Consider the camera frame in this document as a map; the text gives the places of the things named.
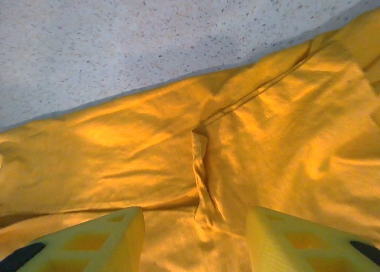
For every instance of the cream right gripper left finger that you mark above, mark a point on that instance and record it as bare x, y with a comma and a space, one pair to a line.
98, 248

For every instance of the yellow t-shirt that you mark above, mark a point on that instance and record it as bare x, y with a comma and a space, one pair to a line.
148, 150

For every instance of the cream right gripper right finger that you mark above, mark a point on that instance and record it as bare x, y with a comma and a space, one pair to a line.
291, 251

